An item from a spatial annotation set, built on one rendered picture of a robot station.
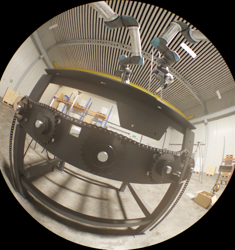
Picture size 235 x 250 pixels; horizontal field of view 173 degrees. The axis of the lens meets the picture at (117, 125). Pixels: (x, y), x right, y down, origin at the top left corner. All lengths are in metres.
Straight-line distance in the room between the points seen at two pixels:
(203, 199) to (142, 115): 2.22
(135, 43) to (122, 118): 0.58
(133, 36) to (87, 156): 0.78
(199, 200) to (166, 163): 2.05
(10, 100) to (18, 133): 6.86
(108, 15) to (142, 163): 0.92
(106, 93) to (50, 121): 0.30
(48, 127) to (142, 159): 0.44
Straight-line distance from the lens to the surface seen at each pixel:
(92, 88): 0.44
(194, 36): 0.83
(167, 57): 0.63
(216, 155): 10.13
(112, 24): 0.75
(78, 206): 1.13
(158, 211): 0.81
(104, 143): 0.25
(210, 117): 10.77
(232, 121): 10.83
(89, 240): 0.95
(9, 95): 7.43
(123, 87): 0.38
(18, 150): 0.72
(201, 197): 2.31
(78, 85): 0.48
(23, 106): 0.61
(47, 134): 0.37
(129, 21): 0.72
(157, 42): 0.59
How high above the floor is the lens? 0.92
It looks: 12 degrees up
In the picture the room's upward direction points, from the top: 19 degrees clockwise
